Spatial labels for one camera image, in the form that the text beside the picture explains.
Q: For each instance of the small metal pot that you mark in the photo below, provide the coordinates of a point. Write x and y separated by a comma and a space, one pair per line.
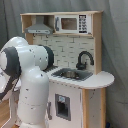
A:
71, 74

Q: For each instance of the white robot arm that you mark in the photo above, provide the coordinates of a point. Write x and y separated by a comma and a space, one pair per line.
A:
23, 62

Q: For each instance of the wooden toy kitchen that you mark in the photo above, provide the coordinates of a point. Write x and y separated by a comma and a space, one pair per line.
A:
87, 97

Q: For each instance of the grey toy sink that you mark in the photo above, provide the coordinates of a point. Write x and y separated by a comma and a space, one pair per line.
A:
83, 75

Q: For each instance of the black toy faucet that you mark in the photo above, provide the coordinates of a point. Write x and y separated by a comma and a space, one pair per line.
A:
82, 63

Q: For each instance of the toy microwave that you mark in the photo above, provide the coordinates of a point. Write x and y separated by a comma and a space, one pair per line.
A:
75, 24

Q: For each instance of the grey range hood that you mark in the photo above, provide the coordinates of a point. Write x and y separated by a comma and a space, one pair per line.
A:
39, 27

